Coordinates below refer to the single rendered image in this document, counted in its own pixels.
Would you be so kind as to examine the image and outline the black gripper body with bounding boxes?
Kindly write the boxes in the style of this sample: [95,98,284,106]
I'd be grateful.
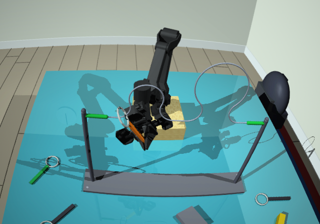
[116,108,173,145]

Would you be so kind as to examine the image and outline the white ring with green handle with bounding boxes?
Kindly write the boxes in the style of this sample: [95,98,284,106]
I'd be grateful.
[29,156,59,184]

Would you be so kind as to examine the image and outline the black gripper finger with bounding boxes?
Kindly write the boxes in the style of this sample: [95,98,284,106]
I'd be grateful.
[130,131,146,151]
[142,124,158,150]

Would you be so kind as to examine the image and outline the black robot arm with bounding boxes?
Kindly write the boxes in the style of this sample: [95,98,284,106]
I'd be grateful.
[127,28,182,125]

